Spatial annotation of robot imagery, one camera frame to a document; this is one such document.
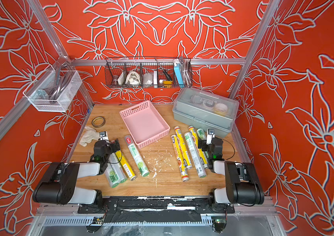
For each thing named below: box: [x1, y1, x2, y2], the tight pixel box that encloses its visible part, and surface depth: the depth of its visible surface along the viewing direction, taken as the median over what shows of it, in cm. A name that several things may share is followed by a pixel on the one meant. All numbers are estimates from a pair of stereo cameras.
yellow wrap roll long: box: [170, 134, 190, 182], surface depth 87 cm
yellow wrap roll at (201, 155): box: [188, 125, 209, 169], surface depth 90 cm
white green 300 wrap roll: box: [104, 165, 120, 189], surface depth 81 cm
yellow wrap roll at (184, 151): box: [174, 125, 193, 171], surface depth 92 cm
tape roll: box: [91, 116, 106, 128], surface depth 109 cm
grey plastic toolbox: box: [172, 87, 240, 139], surface depth 95 cm
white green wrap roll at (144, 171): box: [124, 134, 150, 177], surface depth 87 cm
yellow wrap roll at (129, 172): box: [115, 150, 138, 181], surface depth 85 cm
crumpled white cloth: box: [79, 126, 100, 148], surface depth 101 cm
